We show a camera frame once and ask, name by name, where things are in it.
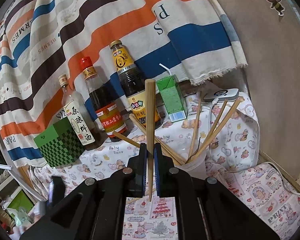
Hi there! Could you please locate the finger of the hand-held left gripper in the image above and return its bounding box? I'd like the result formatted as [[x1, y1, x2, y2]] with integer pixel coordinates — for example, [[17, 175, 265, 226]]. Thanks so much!
[[47, 176, 66, 209]]

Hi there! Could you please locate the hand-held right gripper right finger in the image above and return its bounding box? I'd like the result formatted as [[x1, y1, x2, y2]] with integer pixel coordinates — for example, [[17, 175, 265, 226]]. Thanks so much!
[[153, 142, 281, 240]]

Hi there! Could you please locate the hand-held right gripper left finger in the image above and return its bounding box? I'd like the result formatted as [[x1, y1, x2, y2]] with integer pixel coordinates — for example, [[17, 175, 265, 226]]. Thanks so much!
[[20, 142, 148, 240]]

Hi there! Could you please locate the long wooden chopstick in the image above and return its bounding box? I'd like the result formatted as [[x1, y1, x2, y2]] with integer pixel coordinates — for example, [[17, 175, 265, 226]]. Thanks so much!
[[126, 189, 157, 204], [145, 79, 156, 202]]

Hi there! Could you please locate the translucent plastic cup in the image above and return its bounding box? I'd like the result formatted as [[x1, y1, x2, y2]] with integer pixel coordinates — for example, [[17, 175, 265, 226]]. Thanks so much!
[[173, 145, 208, 180]]

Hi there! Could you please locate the metal fork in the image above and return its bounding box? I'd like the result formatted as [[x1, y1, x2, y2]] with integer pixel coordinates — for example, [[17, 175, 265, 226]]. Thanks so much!
[[187, 139, 200, 163]]

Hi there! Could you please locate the bunch of wooden chopsticks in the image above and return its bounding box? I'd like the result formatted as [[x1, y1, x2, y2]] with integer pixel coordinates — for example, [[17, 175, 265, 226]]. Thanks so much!
[[112, 91, 241, 165]]

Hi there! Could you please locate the bear print tablecloth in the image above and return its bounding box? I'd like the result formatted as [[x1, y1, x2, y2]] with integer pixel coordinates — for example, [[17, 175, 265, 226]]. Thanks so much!
[[30, 90, 261, 180]]

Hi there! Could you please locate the green checkered box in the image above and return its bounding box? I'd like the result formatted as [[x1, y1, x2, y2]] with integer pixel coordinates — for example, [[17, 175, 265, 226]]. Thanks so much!
[[34, 117, 85, 168]]

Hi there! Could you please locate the white plastic tube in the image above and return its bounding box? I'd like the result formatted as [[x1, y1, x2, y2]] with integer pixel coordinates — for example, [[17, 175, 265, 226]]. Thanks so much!
[[0, 162, 42, 202]]

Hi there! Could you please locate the red-capped sesame oil bottle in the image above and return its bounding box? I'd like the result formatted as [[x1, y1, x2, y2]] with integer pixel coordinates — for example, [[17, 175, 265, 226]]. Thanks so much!
[[80, 57, 129, 142]]

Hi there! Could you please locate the green drink carton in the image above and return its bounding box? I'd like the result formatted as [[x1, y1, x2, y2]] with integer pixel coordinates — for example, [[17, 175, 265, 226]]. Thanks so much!
[[156, 75, 188, 123]]

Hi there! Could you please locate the clear cooking wine bottle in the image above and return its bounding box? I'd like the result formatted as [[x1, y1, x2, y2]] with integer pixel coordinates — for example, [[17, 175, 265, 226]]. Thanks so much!
[[59, 74, 104, 151]]

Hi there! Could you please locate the yellow-label oyster sauce bottle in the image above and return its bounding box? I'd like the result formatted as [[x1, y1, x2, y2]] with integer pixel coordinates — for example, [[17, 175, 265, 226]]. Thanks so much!
[[109, 40, 163, 130]]

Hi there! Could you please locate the white electronic device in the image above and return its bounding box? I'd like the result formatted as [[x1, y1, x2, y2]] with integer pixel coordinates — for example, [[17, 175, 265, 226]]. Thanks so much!
[[203, 88, 239, 103]]

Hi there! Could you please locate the white drinking straw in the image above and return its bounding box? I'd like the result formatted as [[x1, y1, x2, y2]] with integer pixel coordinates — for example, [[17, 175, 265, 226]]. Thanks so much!
[[159, 63, 171, 77]]

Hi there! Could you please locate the brown wooden board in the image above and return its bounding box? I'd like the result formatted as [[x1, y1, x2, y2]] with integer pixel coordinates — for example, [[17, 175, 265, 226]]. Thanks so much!
[[202, 0, 300, 188]]

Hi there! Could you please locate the striped fabric cloth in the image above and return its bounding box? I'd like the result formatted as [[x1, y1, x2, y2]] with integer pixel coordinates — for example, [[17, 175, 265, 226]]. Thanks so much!
[[0, 0, 248, 168]]

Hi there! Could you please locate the cartoon animal sticker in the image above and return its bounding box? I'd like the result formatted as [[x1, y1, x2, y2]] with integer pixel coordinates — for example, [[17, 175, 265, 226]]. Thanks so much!
[[262, 0, 285, 16]]

